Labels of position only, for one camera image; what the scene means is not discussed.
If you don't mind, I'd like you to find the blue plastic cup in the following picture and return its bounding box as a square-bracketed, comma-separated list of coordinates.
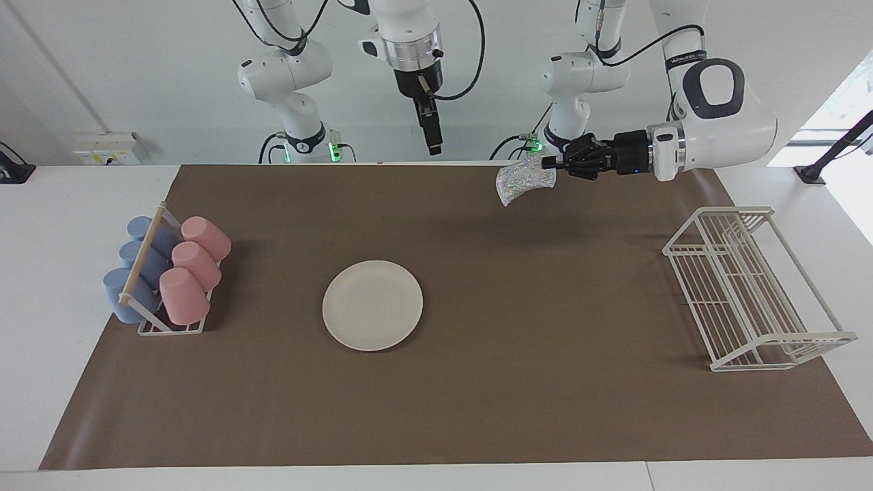
[126, 215, 182, 259]
[102, 267, 163, 325]
[118, 239, 172, 291]

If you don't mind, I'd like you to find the brown paper table mat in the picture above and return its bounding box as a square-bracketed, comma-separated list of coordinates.
[39, 163, 873, 471]

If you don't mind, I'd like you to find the white wall socket box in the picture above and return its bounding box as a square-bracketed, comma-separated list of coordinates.
[72, 131, 143, 167]

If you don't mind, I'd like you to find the pink plastic cup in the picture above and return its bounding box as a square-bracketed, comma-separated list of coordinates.
[179, 215, 233, 264]
[170, 241, 223, 293]
[158, 267, 211, 327]

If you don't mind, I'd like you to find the silver glitter sponge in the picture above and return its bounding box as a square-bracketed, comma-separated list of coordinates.
[496, 155, 558, 208]

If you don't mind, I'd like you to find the black base cable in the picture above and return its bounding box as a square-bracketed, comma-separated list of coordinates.
[257, 131, 288, 165]
[488, 102, 554, 162]

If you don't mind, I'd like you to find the white wire dish rack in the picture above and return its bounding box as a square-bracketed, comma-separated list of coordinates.
[662, 205, 859, 373]

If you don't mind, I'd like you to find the black table clamp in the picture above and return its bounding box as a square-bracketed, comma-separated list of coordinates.
[0, 140, 37, 185]

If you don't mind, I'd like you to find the white cup rack wooden rod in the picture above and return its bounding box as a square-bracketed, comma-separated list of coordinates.
[117, 200, 223, 337]

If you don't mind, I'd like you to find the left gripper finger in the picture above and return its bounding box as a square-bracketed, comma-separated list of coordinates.
[543, 133, 602, 166]
[546, 155, 602, 182]

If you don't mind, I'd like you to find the cream round plate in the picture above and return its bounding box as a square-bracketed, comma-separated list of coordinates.
[322, 260, 424, 353]

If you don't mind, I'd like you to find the black right base cable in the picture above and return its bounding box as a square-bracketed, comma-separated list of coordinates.
[257, 131, 288, 165]

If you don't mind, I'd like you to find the black left base cable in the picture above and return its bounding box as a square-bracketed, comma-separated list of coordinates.
[488, 102, 554, 162]

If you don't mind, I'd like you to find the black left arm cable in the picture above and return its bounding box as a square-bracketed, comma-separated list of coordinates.
[576, 0, 707, 68]

